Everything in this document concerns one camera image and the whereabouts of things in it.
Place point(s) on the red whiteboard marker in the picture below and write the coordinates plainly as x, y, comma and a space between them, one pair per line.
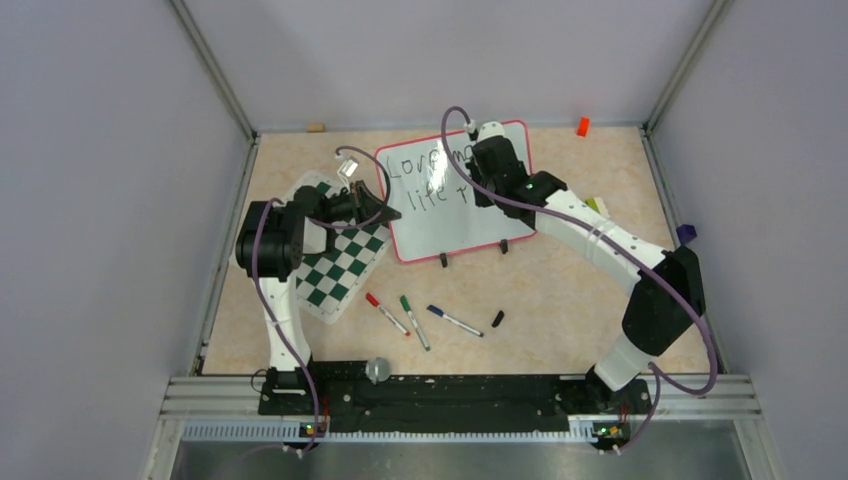
392, 319

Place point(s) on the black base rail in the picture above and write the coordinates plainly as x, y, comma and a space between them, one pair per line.
442, 404

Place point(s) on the clear round knob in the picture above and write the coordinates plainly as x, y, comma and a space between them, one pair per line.
378, 370

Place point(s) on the green white chessboard mat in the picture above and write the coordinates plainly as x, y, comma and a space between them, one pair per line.
327, 284

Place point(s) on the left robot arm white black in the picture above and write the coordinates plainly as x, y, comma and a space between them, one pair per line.
312, 251

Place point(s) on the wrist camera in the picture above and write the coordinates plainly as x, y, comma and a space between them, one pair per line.
478, 132
347, 167

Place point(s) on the green whiteboard marker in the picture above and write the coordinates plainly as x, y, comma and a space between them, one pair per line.
419, 331

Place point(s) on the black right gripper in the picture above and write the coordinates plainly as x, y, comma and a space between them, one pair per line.
481, 199

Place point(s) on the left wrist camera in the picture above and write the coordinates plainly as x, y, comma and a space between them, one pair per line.
347, 167

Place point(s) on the purple toy block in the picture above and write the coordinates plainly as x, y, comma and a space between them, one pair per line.
686, 233

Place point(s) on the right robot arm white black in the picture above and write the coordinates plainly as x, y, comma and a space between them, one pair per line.
664, 286

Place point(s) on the green white toy brick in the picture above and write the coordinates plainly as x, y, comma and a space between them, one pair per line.
598, 205

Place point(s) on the blue whiteboard marker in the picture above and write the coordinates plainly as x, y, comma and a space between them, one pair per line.
454, 321

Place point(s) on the orange toy block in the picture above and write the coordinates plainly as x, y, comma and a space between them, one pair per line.
583, 127

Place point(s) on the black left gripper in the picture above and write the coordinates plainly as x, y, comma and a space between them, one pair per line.
364, 205

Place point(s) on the black marker cap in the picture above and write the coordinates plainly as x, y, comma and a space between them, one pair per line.
498, 319

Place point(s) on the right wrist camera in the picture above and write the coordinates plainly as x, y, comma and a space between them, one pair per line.
478, 132

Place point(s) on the pink framed whiteboard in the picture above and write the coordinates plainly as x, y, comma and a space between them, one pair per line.
437, 207

